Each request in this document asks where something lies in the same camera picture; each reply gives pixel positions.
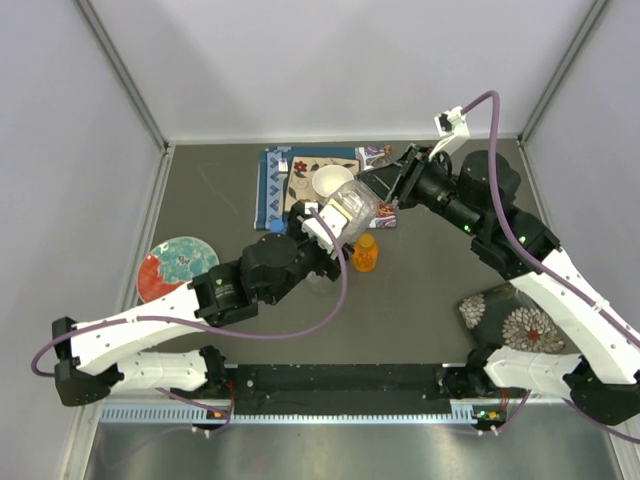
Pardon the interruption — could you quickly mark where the round red teal plate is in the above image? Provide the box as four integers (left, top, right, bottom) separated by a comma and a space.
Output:
136, 236, 219, 303

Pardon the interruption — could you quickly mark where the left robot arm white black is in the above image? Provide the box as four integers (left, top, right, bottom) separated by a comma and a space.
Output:
52, 203, 351, 407

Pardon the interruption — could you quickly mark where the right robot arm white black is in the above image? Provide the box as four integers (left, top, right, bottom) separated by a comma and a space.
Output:
357, 145, 639, 426

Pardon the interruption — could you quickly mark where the blue cap water bottle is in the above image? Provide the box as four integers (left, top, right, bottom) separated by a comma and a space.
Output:
269, 219, 286, 234

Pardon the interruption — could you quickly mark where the black floral square plate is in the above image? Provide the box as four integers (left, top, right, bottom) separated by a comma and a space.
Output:
457, 283, 565, 354

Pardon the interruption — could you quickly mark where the red cap clear bottle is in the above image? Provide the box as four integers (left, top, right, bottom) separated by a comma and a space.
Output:
306, 271, 334, 296

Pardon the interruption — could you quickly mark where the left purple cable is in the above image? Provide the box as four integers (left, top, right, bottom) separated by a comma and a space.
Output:
30, 207, 350, 377

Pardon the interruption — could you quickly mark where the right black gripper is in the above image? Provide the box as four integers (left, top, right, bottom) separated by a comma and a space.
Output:
358, 143, 482, 237

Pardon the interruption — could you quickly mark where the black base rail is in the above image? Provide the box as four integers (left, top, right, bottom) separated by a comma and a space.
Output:
219, 363, 481, 417

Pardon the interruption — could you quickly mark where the grey cable duct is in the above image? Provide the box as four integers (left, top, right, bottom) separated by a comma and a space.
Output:
100, 403, 504, 426

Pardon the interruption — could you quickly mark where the white ceramic bowl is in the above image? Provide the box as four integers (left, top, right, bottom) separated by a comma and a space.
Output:
312, 165, 354, 198

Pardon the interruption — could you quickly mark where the large clear juice bottle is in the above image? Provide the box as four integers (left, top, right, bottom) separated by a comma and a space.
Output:
326, 180, 380, 244

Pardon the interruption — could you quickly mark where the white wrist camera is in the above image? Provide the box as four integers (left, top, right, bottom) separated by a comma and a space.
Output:
301, 201, 351, 254
429, 106, 470, 160

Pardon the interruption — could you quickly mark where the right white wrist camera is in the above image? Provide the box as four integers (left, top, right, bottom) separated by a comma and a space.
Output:
429, 106, 470, 160

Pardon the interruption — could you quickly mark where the blue patterned placemat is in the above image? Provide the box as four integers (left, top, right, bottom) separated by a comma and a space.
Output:
254, 145, 392, 230

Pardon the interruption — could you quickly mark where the square floral beige plate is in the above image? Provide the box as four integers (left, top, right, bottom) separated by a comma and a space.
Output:
281, 156, 361, 213

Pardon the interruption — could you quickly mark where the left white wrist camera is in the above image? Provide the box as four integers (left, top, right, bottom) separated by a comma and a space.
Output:
301, 201, 351, 254

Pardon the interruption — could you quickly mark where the orange juice bottle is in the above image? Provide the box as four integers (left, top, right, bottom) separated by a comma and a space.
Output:
352, 233, 379, 273

